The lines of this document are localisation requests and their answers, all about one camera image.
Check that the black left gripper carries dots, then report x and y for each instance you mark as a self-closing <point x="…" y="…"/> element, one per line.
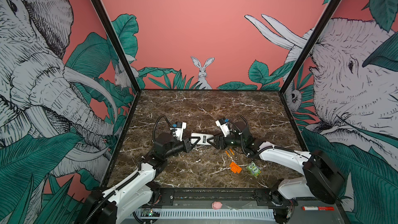
<point x="187" y="145"/>

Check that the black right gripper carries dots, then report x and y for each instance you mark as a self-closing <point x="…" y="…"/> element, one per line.
<point x="221" y="139"/>

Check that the white red remote control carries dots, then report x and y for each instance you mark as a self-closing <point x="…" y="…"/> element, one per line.
<point x="202" y="138"/>

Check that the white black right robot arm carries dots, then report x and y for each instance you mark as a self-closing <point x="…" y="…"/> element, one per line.
<point x="321" y="178"/>

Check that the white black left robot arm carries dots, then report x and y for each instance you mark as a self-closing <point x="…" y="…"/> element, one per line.
<point x="115" y="204"/>

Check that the orange toy brick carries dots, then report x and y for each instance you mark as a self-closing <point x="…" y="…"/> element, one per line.
<point x="235" y="168"/>

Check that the red white marker pen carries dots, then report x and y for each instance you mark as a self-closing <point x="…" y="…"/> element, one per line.
<point x="317" y="208"/>

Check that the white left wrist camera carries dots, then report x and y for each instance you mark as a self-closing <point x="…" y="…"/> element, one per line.
<point x="177" y="130"/>

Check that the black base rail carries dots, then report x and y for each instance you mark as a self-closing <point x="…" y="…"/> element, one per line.
<point x="260" y="196"/>

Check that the white slotted cable duct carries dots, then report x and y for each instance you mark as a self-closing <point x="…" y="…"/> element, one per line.
<point x="200" y="213"/>

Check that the black corner frame post left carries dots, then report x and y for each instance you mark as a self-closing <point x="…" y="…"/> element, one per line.
<point x="110" y="31"/>

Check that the black corner frame post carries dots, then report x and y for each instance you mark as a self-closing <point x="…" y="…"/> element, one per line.
<point x="110" y="31"/>
<point x="318" y="29"/>

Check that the black corner frame post right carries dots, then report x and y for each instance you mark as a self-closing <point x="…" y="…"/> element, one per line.
<point x="318" y="29"/>

